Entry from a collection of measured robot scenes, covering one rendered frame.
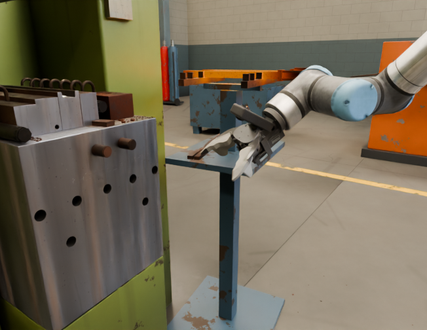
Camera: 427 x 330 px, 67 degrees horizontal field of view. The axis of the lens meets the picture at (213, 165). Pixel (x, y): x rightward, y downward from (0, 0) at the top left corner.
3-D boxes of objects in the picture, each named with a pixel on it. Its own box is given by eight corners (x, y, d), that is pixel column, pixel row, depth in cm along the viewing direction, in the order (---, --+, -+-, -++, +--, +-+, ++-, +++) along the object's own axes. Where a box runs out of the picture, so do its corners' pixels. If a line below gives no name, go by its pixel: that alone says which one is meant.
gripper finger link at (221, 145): (208, 165, 88) (240, 155, 85) (198, 151, 84) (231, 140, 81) (209, 157, 90) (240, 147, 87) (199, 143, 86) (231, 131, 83)
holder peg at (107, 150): (112, 156, 75) (111, 145, 74) (103, 159, 73) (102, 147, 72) (101, 153, 77) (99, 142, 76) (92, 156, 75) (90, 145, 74)
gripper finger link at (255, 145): (255, 164, 74) (263, 135, 79) (253, 159, 73) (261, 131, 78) (237, 164, 77) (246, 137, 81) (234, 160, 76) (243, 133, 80)
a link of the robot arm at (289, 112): (296, 99, 77) (270, 88, 84) (281, 112, 76) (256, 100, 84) (305, 125, 83) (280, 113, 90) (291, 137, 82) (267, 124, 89)
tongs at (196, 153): (232, 125, 160) (232, 123, 160) (240, 126, 159) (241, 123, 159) (186, 159, 106) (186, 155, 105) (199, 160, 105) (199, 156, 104)
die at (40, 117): (99, 123, 82) (95, 88, 80) (19, 138, 66) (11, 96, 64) (12, 110, 104) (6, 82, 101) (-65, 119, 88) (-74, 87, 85)
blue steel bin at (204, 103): (283, 131, 507) (286, 84, 485) (264, 143, 440) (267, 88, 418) (215, 124, 563) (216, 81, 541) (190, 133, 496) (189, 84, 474)
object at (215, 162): (284, 146, 130) (285, 141, 129) (251, 177, 95) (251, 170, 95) (217, 138, 142) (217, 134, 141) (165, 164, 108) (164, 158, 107)
